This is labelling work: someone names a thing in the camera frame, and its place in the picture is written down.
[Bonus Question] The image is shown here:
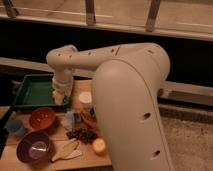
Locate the orange bowl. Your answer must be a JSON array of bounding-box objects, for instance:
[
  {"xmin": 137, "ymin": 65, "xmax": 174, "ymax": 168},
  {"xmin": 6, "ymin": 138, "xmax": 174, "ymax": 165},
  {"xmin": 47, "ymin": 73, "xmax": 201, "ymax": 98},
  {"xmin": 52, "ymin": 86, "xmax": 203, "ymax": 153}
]
[{"xmin": 29, "ymin": 107, "xmax": 56, "ymax": 130}]

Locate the purple bowl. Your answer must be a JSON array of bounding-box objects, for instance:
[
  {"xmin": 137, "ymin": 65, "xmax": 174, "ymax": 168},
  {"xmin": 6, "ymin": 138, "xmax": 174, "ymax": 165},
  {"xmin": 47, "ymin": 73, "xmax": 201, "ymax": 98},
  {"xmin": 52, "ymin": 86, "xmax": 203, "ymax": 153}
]
[{"xmin": 16, "ymin": 131, "xmax": 51, "ymax": 164}]

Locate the white paper cup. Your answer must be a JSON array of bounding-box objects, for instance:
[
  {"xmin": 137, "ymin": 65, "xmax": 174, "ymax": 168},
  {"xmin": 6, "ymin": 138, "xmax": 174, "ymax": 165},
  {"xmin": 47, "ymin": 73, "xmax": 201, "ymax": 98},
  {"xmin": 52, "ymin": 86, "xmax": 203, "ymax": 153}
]
[{"xmin": 78, "ymin": 91, "xmax": 93, "ymax": 110}]

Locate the orange carrot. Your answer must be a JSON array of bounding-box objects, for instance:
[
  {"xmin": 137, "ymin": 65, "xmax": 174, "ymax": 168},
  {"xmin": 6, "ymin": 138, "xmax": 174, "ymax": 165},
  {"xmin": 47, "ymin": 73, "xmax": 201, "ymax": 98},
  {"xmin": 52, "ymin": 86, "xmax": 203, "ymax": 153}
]
[{"xmin": 80, "ymin": 111, "xmax": 97, "ymax": 128}]

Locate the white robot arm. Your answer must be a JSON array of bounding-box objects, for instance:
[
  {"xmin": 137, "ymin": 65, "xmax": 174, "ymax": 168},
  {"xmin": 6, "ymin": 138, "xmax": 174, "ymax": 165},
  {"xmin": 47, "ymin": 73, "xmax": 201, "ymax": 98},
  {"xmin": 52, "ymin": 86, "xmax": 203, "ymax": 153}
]
[{"xmin": 46, "ymin": 43, "xmax": 174, "ymax": 171}]

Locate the green plastic tray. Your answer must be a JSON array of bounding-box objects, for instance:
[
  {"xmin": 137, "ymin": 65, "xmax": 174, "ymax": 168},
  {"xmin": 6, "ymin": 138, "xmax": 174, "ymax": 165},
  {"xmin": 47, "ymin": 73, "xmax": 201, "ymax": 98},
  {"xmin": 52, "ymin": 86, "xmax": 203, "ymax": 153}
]
[{"xmin": 13, "ymin": 74, "xmax": 69, "ymax": 110}]

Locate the blue plastic cup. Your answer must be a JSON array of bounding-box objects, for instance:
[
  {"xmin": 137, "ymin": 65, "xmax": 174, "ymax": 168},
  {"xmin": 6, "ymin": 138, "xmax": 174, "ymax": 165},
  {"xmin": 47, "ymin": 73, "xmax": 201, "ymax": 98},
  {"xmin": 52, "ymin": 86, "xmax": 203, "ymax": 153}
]
[{"xmin": 6, "ymin": 119, "xmax": 26, "ymax": 137}]

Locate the dark grape bunch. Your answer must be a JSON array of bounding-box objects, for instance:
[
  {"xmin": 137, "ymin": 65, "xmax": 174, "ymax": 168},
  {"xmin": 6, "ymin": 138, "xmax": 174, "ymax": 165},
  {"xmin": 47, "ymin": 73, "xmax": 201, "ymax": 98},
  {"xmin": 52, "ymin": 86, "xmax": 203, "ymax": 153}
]
[{"xmin": 66, "ymin": 127, "xmax": 98, "ymax": 144}]

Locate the wooden spatula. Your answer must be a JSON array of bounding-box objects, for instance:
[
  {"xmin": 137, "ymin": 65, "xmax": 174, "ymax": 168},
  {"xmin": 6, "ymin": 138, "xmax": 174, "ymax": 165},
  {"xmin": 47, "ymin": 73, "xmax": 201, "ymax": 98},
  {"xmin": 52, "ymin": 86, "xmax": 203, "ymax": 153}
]
[{"xmin": 51, "ymin": 138, "xmax": 82, "ymax": 162}]

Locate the yellow apple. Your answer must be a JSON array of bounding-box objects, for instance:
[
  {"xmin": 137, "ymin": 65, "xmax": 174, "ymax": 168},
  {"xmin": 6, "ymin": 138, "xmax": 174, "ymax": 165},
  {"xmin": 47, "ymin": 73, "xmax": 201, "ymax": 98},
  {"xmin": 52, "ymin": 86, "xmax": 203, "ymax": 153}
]
[{"xmin": 92, "ymin": 138, "xmax": 106, "ymax": 156}]

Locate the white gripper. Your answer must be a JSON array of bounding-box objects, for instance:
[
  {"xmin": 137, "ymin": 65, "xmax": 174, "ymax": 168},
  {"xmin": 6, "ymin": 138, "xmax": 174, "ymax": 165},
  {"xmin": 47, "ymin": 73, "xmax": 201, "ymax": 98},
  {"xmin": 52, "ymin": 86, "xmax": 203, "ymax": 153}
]
[{"xmin": 52, "ymin": 78, "xmax": 72, "ymax": 105}]

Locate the grey towel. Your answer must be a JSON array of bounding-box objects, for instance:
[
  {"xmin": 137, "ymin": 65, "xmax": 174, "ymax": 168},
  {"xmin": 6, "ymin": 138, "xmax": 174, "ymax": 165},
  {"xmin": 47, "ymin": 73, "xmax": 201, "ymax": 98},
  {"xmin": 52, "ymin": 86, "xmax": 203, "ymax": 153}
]
[{"xmin": 61, "ymin": 110, "xmax": 82, "ymax": 131}]

